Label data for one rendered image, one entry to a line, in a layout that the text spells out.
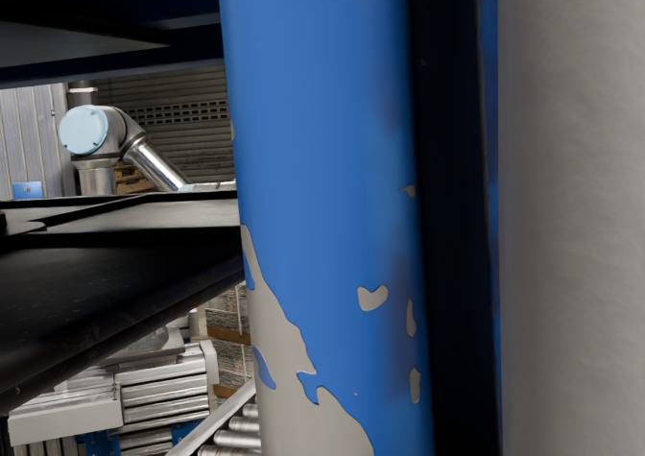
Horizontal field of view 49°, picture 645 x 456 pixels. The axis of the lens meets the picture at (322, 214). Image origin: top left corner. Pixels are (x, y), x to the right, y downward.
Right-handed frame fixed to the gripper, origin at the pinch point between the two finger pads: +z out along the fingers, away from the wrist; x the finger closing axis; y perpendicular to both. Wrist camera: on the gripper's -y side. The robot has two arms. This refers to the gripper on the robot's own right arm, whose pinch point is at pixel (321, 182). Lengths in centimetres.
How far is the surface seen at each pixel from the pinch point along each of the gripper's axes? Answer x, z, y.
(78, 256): 126, 7, 10
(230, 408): 23, -17, 47
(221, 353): -90, -57, 57
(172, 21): 114, 9, -8
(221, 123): -807, -284, -134
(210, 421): 30, -20, 48
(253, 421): 29, -11, 48
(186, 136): -819, -342, -120
